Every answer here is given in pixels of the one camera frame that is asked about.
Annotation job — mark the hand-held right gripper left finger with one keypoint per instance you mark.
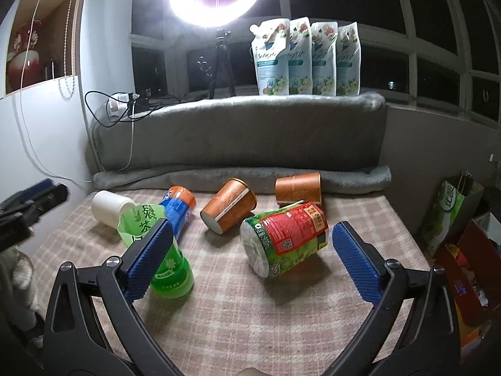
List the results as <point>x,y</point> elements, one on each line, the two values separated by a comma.
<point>149,260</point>

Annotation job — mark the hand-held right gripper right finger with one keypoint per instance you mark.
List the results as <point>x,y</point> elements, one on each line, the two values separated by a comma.
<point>358,266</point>

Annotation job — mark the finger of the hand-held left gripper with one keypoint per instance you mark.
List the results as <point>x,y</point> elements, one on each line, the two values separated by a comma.
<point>54,197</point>
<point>38,188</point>

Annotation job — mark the green red-label noodle cup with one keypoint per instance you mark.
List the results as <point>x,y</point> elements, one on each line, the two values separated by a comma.
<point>283,239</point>

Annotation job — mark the green tea cup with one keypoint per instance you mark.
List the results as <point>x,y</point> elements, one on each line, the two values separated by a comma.
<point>137,221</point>

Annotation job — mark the blue and orange cup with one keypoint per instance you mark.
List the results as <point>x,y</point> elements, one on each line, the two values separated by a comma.
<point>179,205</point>

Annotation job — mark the orange paper cup white rim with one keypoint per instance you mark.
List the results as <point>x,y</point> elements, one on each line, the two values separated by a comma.
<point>229,211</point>

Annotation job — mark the beige plaid blanket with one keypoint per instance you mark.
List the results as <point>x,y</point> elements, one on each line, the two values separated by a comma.
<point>235,313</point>

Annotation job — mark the green paper bag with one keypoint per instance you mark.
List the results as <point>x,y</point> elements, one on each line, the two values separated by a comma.
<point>450,215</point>

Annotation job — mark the white power strip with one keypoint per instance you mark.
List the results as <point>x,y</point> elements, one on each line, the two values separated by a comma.
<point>119,105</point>

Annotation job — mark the red cardboard box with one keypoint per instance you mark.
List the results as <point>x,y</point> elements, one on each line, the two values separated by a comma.
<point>477,266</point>

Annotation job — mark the red and white vase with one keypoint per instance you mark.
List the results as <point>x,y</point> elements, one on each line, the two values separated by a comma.
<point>23,62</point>

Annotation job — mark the grey fleece blanket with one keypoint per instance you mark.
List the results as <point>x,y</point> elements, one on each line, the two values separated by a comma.
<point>242,137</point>

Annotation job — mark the black tripod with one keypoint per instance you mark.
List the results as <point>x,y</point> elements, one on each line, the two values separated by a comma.
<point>220,62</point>

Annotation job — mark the white spouted refill pouch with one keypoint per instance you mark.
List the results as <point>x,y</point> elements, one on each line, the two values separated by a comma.
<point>270,62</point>

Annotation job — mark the wooden wall shelf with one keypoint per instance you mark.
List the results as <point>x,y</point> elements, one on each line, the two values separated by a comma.
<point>58,27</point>

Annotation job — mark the white window frame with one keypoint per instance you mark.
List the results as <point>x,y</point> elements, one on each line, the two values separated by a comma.
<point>411,58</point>

